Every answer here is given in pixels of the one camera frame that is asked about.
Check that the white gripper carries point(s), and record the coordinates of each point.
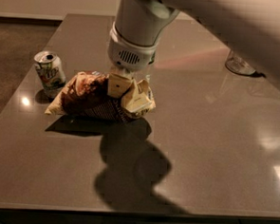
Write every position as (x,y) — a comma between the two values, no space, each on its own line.
(130,56)

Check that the brown chip bag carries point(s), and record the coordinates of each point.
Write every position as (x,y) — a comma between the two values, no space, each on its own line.
(86,94)

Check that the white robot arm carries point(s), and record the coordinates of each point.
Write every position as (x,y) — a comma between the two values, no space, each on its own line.
(249,28)

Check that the white 7up can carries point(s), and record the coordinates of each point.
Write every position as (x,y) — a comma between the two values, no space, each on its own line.
(49,68)

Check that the metal mesh cup holder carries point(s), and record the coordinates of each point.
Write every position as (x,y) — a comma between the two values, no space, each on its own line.
(237,65)

